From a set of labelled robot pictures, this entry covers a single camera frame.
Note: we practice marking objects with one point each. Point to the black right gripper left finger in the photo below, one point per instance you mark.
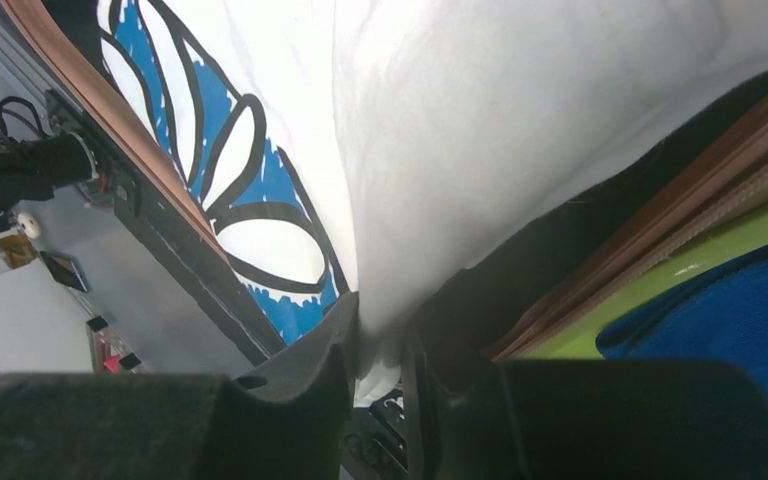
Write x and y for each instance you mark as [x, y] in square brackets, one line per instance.
[284, 419]

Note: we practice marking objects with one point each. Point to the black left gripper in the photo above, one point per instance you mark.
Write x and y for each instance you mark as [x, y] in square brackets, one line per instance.
[34, 170]

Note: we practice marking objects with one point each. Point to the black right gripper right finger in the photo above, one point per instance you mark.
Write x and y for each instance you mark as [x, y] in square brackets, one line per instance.
[468, 417]

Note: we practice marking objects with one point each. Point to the pink hard-shell suitcase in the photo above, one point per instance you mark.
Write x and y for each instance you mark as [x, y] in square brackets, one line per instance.
[711, 172]

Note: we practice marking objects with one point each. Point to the green plastic tray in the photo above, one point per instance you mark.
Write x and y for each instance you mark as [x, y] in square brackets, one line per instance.
[717, 247]

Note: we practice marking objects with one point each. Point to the white printed garment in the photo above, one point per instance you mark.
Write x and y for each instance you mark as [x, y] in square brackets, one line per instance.
[382, 146]

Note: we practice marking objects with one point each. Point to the blue cloth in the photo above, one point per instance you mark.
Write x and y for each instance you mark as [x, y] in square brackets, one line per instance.
[721, 314]

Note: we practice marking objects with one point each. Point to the aluminium frame rail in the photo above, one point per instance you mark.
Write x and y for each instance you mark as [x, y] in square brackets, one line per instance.
[154, 275]

